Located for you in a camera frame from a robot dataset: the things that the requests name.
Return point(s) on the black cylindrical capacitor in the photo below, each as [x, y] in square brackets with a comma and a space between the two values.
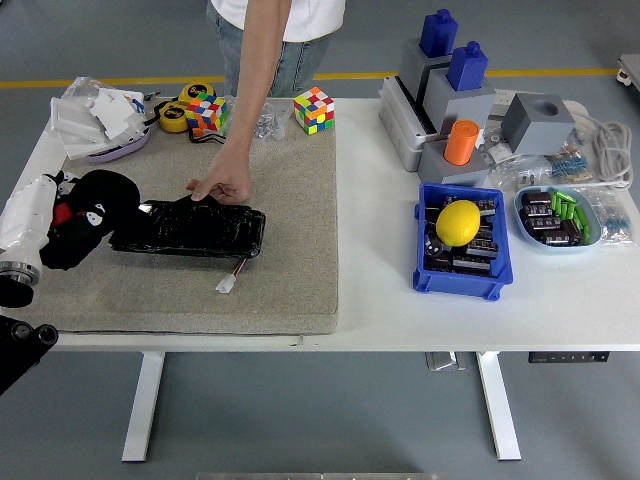
[536, 198]
[484, 247]
[434, 246]
[472, 263]
[536, 210]
[542, 223]
[562, 234]
[487, 206]

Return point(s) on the blue plastic bin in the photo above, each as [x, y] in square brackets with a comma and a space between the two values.
[450, 287]

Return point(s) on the tall grey block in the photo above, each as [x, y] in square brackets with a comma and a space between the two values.
[412, 70]
[465, 110]

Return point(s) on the clear bag of small parts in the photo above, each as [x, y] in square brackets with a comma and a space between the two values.
[497, 147]

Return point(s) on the yellow lemon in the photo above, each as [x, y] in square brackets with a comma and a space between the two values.
[457, 222]

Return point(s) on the green cylinder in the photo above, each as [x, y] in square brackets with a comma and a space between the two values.
[582, 219]
[555, 201]
[569, 194]

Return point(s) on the grey-brown mat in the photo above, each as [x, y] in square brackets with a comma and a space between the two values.
[290, 225]

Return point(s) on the multicoloured puzzle cube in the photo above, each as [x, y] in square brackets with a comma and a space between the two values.
[314, 111]
[205, 115]

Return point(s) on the yellow tape measure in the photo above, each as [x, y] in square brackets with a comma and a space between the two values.
[192, 91]
[172, 117]

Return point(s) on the purple tray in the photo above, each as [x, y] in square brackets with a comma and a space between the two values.
[120, 151]

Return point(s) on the grey block with round hole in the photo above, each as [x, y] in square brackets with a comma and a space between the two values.
[540, 130]

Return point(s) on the clear bag with plug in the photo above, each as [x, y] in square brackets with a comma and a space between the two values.
[520, 175]

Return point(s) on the white power strip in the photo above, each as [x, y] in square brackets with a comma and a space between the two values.
[576, 107]

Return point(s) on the person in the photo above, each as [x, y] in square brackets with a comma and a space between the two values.
[310, 50]

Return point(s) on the person's forearm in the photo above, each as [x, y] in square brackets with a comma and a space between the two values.
[252, 90]

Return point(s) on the broken white plastic piece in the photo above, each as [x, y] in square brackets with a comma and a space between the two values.
[112, 112]

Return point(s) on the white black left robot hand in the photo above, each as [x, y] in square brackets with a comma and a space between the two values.
[25, 220]

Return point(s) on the person's hand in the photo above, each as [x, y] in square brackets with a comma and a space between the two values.
[230, 175]

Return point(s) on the white table leg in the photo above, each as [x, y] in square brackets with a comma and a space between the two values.
[142, 405]
[500, 405]

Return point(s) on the empty clear plastic bag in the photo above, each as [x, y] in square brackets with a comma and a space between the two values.
[82, 90]

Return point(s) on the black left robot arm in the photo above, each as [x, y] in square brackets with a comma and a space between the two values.
[20, 350]

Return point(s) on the white cart with red wheel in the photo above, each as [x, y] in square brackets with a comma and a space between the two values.
[631, 70]

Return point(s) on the low grey block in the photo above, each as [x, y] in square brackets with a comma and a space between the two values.
[465, 175]

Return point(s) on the grey junction box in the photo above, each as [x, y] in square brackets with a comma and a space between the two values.
[400, 130]

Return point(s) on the black rag with red patch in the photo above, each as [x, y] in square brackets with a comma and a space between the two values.
[115, 192]

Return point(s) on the light blue dish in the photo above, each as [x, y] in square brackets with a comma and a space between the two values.
[565, 250]

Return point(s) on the clear bag of blue resistors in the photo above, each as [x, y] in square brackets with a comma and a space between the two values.
[617, 225]
[570, 167]

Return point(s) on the orange cylinder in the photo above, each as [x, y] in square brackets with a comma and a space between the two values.
[460, 145]

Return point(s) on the black table control panel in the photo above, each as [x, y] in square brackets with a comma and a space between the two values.
[570, 357]

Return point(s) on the grey metal bracket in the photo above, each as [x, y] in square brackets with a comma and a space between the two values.
[442, 361]

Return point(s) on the blue peg block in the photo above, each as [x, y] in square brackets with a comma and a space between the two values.
[437, 35]
[467, 70]

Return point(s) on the clear bag of screws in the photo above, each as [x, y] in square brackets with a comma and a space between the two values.
[270, 125]

